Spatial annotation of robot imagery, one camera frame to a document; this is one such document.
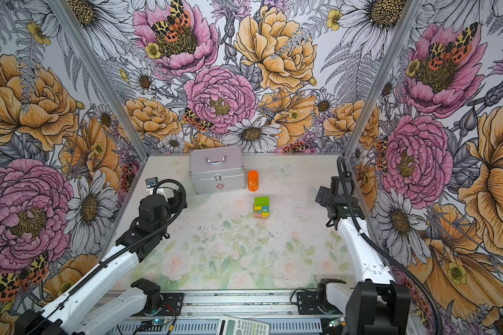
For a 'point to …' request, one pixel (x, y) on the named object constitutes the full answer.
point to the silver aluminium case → (217, 169)
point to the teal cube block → (265, 208)
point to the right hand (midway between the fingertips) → (334, 201)
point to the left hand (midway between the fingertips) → (169, 197)
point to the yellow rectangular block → (265, 214)
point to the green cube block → (262, 201)
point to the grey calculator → (232, 325)
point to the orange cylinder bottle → (253, 181)
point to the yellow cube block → (257, 207)
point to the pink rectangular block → (258, 216)
